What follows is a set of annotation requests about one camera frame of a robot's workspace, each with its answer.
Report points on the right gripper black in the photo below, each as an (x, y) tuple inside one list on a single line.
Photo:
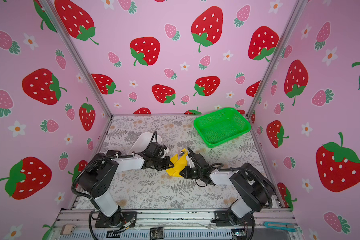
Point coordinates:
[(186, 173)]

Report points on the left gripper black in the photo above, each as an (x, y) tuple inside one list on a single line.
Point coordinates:
[(167, 164)]

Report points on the yellow paper napkin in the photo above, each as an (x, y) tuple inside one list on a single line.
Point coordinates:
[(179, 164)]

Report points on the white rectangular tray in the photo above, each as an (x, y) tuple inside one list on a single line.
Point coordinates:
[(142, 142)]

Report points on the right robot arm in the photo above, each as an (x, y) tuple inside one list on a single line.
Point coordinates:
[(254, 189)]

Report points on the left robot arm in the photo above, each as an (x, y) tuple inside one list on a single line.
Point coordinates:
[(94, 180)]

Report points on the green plastic basket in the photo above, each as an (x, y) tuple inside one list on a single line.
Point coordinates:
[(221, 126)]

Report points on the black box yellow label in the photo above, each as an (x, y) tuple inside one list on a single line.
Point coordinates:
[(113, 153)]

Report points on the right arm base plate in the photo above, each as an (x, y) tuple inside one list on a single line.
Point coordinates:
[(226, 218)]

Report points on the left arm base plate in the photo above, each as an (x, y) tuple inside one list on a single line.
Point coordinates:
[(117, 220)]

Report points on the aluminium frame rail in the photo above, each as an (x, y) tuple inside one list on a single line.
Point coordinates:
[(186, 224)]

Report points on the teal handled tool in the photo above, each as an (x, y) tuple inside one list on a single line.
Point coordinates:
[(280, 226)]

